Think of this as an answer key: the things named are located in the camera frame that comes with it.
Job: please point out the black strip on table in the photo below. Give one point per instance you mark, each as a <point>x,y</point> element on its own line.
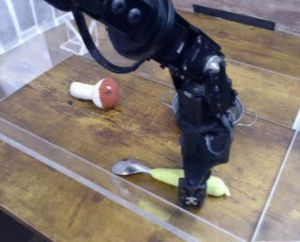
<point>235,17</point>

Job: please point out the green handled metal spoon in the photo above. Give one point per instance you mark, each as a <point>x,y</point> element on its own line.
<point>168,175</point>

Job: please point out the clear acrylic triangle stand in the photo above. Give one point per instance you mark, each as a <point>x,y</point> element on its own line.
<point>75,44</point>

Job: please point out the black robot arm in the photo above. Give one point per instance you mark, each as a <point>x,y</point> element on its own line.
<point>148,31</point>

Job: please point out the small steel pot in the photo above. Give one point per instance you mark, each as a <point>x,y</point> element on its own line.
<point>237,113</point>

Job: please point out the toy mushroom brown cap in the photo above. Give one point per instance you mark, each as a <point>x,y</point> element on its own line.
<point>104,93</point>

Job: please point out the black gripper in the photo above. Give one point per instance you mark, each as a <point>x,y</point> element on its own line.
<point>206,146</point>

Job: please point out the clear acrylic front barrier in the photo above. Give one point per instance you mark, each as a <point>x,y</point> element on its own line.
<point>140,201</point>

